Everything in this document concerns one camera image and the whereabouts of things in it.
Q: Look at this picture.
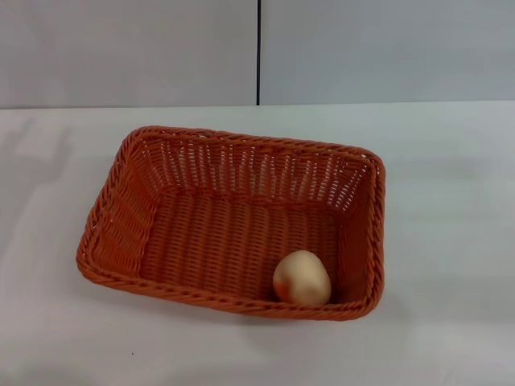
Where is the orange woven plastic basket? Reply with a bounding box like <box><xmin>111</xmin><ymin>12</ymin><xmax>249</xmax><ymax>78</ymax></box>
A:
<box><xmin>76</xmin><ymin>125</ymin><xmax>389</xmax><ymax>322</ymax></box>

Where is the bread bun with sesame seeds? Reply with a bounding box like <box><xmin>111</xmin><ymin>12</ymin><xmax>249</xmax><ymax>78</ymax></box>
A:
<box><xmin>272</xmin><ymin>249</ymin><xmax>332</xmax><ymax>305</ymax></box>

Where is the black wall panel seam strip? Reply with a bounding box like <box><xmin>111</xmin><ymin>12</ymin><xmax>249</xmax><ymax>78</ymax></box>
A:
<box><xmin>255</xmin><ymin>0</ymin><xmax>263</xmax><ymax>106</ymax></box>

